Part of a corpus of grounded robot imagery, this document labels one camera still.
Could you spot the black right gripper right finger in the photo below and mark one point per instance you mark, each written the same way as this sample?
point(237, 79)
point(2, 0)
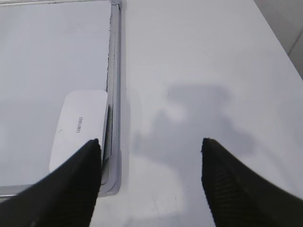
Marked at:
point(239, 197)

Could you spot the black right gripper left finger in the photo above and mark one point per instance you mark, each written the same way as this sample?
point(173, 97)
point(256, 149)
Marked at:
point(65, 198)

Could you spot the white rectangular board eraser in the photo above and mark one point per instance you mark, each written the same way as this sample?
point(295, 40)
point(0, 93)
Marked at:
point(83, 117)

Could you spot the white aluminium-framed whiteboard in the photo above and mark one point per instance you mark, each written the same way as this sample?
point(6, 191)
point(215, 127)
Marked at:
point(48, 49)

